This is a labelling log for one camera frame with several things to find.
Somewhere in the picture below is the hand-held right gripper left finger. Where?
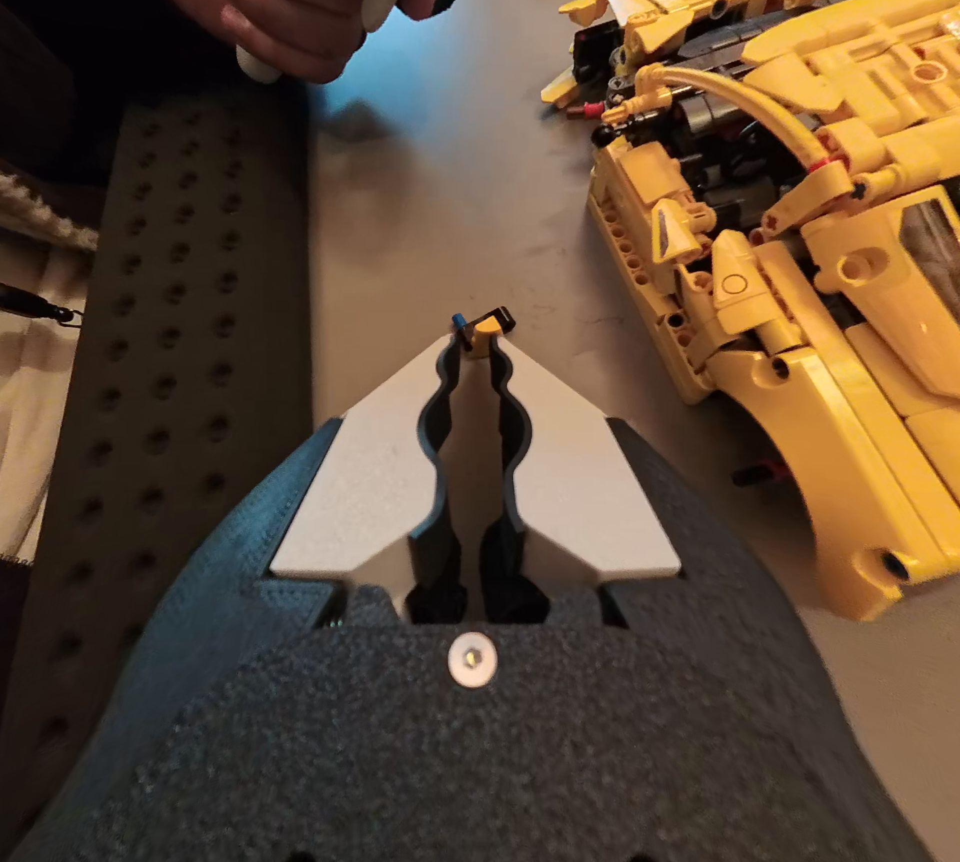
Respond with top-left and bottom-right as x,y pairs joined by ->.
269,334 -> 462,597

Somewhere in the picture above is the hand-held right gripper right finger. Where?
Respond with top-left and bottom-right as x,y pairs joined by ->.
489,336 -> 684,593

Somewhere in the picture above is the black brick assembly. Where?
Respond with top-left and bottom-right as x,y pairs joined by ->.
450,306 -> 519,361

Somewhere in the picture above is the yellow toy brick car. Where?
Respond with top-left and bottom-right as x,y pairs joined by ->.
540,0 -> 960,623

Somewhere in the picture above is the grey desk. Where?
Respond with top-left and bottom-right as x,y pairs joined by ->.
307,0 -> 960,862

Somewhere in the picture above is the dark perforated chair seat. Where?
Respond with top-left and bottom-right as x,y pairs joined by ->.
0,93 -> 316,803

